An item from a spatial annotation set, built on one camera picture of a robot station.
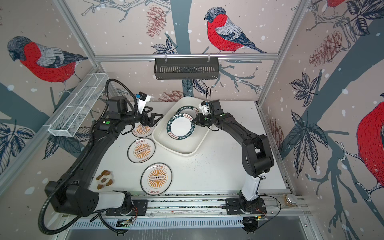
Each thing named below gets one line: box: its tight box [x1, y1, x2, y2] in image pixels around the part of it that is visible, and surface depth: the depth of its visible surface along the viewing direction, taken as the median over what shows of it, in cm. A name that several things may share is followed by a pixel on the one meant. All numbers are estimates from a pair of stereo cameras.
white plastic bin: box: [152, 96, 210, 156], surface depth 94 cm
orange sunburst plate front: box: [140, 162, 173, 196], surface depth 85 cm
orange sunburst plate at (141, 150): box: [127, 137, 156, 164], surface depth 97 cm
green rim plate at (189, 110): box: [176, 105, 199, 120], surface depth 116 cm
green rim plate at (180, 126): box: [166, 113, 196, 141], surface depth 91 cm
